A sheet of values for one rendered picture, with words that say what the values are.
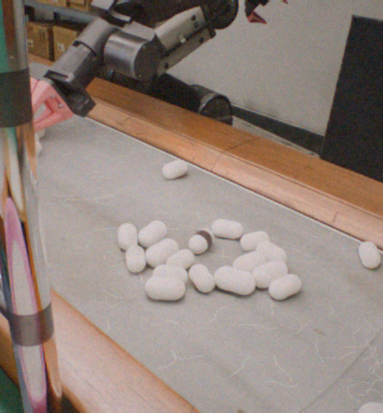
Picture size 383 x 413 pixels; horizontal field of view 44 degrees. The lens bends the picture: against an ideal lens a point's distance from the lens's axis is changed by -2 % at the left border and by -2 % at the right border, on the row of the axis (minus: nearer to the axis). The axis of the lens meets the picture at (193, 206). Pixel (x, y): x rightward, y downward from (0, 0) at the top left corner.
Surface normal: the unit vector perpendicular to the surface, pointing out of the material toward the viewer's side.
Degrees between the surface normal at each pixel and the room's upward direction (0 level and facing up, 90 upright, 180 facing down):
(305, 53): 90
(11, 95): 90
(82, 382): 0
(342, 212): 45
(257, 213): 0
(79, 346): 0
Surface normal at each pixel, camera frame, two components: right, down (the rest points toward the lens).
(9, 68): 0.62, 0.43
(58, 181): 0.07, -0.87
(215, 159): -0.43, -0.39
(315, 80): -0.68, 0.32
